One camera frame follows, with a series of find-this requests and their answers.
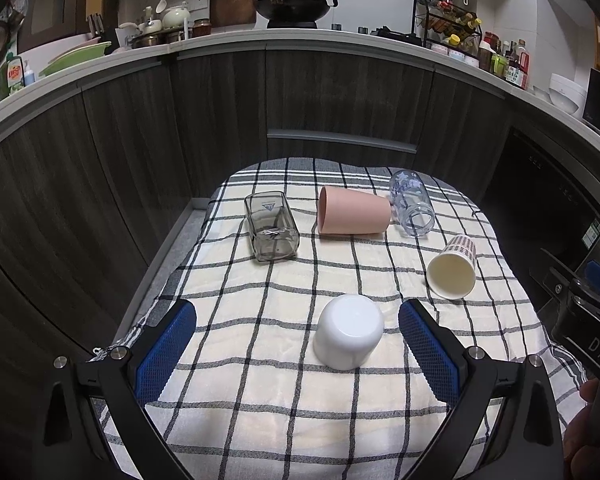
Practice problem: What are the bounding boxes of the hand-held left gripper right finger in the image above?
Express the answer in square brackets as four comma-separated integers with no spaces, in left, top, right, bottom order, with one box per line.
[398,299,567,480]

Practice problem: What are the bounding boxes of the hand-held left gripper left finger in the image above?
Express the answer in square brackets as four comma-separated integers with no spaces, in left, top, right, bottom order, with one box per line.
[32,299,198,480]

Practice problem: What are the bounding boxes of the white cup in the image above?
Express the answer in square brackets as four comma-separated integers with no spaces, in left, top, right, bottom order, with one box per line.
[313,293,385,372]

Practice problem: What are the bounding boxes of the plaid paper cup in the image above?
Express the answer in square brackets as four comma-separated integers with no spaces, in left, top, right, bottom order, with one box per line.
[426,234,477,301]

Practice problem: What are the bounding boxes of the clear printed plastic cup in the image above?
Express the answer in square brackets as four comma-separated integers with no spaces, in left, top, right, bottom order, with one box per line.
[389,169,436,239]

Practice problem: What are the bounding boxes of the square smoky glass cup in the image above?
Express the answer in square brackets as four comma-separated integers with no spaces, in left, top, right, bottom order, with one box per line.
[244,191,301,264]

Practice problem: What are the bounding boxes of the pink cup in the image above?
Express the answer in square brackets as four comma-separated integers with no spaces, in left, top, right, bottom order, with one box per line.
[317,185,394,237]

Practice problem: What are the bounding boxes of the person's right hand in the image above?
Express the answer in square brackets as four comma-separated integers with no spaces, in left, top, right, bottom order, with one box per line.
[562,379,600,480]

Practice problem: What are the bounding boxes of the black built-in dishwasher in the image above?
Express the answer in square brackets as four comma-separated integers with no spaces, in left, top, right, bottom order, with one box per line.
[479,126,600,313]

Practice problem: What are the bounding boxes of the checked cloth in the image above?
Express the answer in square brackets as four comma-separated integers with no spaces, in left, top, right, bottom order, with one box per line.
[92,157,588,480]

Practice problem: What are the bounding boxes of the white rice cooker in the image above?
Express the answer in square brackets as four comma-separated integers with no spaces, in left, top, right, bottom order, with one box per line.
[547,73,589,115]

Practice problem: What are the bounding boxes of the dark wood cabinet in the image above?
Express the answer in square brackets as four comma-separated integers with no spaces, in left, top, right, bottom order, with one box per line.
[0,42,516,391]

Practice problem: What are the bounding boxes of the cluster of condiment bottles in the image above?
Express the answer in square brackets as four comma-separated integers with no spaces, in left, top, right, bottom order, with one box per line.
[478,31,532,92]

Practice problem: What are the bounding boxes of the green dish tray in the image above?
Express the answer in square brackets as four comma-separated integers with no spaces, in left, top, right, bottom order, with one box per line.
[38,41,113,79]

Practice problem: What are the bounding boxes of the green dish soap bottle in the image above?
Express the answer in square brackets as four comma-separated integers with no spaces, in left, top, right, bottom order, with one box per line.
[0,52,26,102]

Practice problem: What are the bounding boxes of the white mug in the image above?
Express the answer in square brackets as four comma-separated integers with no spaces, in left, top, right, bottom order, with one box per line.
[116,22,142,50]

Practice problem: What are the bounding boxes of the white teapot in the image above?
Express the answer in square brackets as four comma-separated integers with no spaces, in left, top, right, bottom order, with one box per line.
[161,2,191,31]

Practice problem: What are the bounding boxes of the black stove burner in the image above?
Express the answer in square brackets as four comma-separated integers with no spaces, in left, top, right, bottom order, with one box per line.
[266,18,319,30]

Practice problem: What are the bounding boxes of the hanging steel pan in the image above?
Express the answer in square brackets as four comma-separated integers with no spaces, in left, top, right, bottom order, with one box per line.
[0,0,29,77]

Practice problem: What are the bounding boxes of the black wok with lid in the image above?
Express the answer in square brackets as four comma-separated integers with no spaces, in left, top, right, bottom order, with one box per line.
[253,0,339,22]

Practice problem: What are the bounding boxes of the black wire spice rack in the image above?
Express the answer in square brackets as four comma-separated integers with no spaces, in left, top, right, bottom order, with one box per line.
[412,0,484,57]

